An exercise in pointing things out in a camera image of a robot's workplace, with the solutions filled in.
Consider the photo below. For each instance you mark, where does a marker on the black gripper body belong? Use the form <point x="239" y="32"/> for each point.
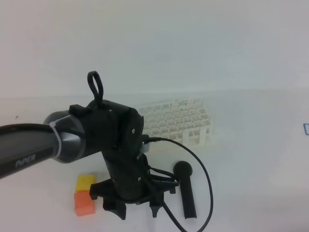
<point x="131" y="182"/>

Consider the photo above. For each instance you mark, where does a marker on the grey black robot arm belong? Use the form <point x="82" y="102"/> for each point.
<point x="114" y="130"/>

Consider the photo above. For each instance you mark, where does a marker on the orange foam cube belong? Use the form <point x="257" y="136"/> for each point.
<point x="83" y="204"/>

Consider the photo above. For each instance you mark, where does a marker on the yellow foam cube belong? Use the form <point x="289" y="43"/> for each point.
<point x="84" y="182"/>

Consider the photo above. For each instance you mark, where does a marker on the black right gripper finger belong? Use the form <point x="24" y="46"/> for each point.
<point x="156" y="203"/>

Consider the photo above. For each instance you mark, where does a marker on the white plastic test tube rack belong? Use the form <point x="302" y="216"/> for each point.
<point x="185" y="121"/>

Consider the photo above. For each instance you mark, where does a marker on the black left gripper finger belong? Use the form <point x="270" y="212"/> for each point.
<point x="116" y="206"/>

